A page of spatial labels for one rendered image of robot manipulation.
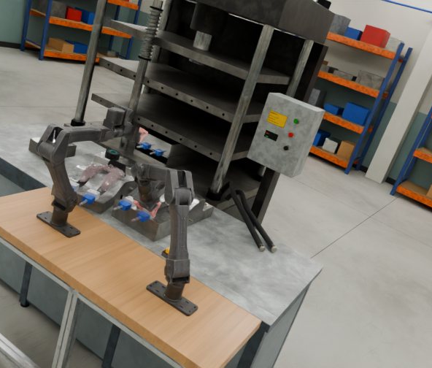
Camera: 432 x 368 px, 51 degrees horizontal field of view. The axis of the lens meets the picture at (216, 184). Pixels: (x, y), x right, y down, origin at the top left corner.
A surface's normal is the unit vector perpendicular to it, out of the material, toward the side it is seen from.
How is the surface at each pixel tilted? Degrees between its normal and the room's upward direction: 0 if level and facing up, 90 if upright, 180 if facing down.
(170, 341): 0
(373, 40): 90
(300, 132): 90
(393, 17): 90
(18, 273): 90
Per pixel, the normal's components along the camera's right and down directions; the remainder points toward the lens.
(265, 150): -0.49, 0.17
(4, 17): 0.78, 0.43
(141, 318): 0.29, -0.89
